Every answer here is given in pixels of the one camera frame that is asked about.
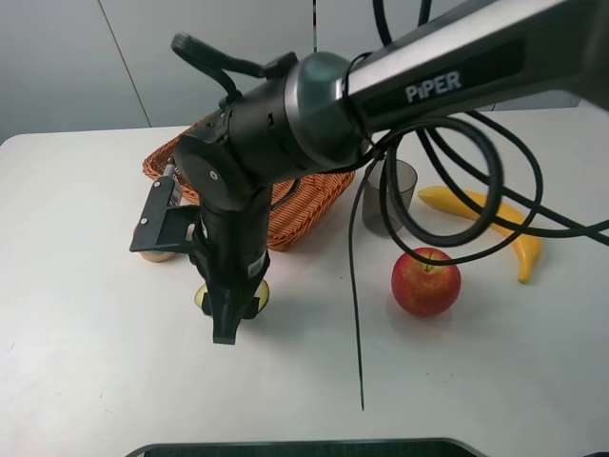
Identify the grey translucent plastic cup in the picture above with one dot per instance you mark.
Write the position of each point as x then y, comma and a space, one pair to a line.
371, 213

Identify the red apple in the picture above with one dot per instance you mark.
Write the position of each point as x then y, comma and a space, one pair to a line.
424, 290

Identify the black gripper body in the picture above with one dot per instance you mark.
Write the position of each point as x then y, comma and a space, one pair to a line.
231, 243

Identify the red-orange peach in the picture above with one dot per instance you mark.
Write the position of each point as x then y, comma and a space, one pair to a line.
154, 256

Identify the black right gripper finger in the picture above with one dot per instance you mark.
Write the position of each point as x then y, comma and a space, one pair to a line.
252, 309

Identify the orange wicker basket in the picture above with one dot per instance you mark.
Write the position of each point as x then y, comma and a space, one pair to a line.
294, 218

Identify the yellow banana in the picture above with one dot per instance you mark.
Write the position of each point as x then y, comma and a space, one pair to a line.
528, 248

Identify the halved avocado with pit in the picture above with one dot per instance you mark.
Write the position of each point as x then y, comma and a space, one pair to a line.
261, 296

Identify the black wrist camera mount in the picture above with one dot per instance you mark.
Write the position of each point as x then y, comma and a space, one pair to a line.
164, 225

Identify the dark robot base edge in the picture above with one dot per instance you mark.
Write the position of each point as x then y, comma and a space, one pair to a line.
391, 447

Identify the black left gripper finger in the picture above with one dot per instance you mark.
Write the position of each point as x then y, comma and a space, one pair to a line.
226, 307

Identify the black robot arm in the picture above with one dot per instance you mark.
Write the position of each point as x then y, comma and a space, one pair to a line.
294, 117

